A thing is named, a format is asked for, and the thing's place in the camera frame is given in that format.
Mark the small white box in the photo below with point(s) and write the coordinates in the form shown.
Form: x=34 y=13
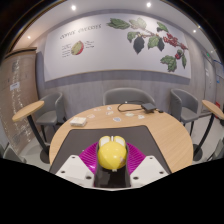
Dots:
x=78 y=121

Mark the grey upholstered chair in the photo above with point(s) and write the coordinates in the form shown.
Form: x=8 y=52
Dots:
x=51 y=110
x=185 y=103
x=126 y=95
x=11 y=155

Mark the small white card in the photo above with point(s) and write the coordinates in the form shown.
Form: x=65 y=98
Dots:
x=117 y=119
x=129 y=114
x=141 y=116

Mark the grey door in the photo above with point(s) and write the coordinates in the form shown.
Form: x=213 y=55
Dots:
x=210 y=80

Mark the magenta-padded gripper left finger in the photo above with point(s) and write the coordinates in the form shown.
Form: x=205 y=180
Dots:
x=73 y=166

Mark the coffee plant wall mural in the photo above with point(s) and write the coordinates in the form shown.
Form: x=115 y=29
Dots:
x=110 y=46

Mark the black flat device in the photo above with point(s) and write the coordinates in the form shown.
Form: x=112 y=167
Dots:
x=148 y=106

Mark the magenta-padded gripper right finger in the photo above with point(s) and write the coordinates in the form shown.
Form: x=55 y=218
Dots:
x=150 y=166

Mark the black mouse pad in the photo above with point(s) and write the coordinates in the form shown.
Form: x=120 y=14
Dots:
x=76 y=140

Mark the brown wooden wall panel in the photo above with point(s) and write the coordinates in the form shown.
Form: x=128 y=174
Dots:
x=16 y=100

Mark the small round wooden side table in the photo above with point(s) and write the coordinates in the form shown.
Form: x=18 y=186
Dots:
x=28 y=110
x=213 y=108

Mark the ceiling spot lights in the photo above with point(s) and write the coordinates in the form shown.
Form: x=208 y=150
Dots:
x=73 y=7

